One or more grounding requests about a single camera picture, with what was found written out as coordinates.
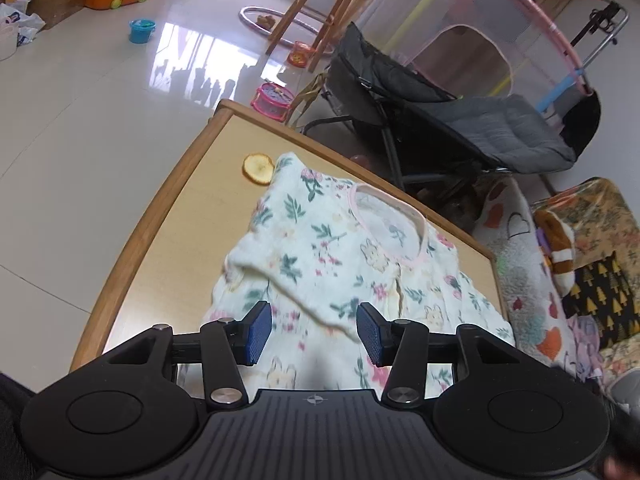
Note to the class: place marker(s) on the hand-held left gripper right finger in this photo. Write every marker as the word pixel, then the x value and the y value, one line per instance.
pixel 370 332

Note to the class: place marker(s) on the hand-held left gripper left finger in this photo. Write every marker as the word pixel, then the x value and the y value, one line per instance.
pixel 257 332

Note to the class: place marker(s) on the floral baby garment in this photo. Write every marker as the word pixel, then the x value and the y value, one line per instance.
pixel 350 260

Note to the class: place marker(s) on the dried fruit slice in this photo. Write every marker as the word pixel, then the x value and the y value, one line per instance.
pixel 257 169

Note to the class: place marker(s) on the heart print fleece blanket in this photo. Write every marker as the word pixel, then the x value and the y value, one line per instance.
pixel 525 270

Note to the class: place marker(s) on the brown white plush toy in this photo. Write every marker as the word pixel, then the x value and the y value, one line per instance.
pixel 555 230

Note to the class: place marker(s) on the lilac cloth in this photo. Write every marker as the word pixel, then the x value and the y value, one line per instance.
pixel 585 355

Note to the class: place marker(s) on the pink toy drum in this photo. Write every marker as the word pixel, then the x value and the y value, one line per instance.
pixel 272 102

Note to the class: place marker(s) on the black cloth with yellow trees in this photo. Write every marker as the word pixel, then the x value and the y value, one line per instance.
pixel 600 295

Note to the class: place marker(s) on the grey baby stroller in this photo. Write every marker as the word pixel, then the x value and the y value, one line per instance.
pixel 500 130

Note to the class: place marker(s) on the patterned cushion pile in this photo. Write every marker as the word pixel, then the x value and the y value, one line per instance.
pixel 600 220

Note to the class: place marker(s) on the small brown toy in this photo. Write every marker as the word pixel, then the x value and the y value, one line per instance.
pixel 265 21

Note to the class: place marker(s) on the white hoop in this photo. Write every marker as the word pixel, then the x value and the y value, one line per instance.
pixel 245 17

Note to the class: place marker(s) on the blue toy bucket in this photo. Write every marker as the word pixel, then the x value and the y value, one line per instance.
pixel 142 32

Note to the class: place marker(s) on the wooden ladder stool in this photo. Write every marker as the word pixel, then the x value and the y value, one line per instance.
pixel 300 5

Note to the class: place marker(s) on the mesh playpen with pink rim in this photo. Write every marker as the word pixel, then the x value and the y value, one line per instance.
pixel 450 10

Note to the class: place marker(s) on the cardboard box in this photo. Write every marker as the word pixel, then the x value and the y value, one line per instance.
pixel 55 7

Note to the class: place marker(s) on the metal stand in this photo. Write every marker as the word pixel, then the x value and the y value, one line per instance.
pixel 607 25

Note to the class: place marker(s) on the white blue plastic bag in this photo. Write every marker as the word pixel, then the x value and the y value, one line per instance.
pixel 22 22

